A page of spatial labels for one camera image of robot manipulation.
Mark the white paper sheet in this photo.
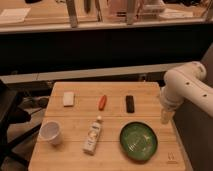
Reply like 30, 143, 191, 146
0, 8, 30, 24

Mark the white paper cup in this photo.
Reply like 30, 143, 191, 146
39, 121, 62, 145

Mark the metal frame post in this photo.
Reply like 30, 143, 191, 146
126, 0, 136, 25
66, 0, 78, 28

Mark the white sponge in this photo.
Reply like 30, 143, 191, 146
63, 92, 75, 107

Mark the black eraser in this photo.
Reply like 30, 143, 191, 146
126, 95, 135, 113

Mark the white plastic bottle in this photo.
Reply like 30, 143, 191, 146
83, 116, 102, 155

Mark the green glass bowl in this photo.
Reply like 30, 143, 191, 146
119, 121, 158, 162

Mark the orange carrot toy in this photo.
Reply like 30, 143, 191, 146
98, 95, 107, 111

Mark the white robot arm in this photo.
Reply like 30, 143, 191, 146
159, 61, 213, 124

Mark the black office chair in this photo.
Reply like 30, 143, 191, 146
0, 79, 41, 167

